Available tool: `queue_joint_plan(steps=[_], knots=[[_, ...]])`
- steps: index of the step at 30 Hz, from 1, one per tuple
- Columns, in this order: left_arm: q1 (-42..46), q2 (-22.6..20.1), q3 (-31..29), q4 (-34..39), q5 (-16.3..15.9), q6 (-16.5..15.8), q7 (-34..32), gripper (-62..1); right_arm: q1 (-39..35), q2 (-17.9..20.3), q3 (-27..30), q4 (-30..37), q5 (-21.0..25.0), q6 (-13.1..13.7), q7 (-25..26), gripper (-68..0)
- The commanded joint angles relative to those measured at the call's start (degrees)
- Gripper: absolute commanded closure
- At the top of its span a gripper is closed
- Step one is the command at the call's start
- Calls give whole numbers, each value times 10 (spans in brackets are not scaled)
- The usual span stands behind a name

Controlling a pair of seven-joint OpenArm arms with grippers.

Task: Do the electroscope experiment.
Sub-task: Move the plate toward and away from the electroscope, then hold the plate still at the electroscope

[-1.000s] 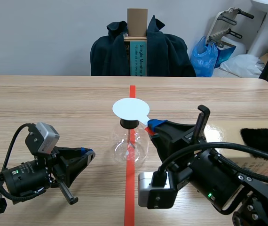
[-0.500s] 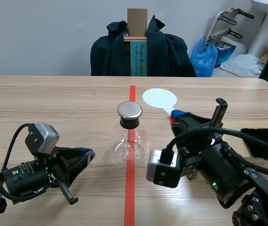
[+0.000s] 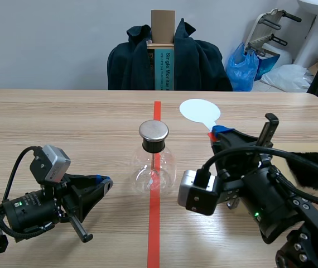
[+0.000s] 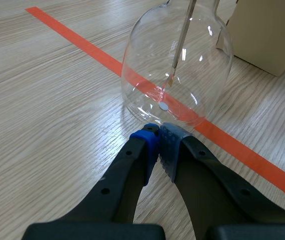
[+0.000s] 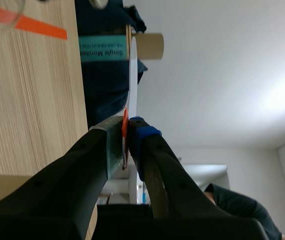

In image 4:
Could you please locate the brown cardboard box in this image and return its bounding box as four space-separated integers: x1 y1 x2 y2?
216 0 285 78

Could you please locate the clear glass flask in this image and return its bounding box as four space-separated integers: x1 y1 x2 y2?
120 0 234 127

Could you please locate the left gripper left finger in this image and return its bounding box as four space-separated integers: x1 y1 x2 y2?
22 123 166 240

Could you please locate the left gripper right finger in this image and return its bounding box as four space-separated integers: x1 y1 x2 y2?
158 122 285 240

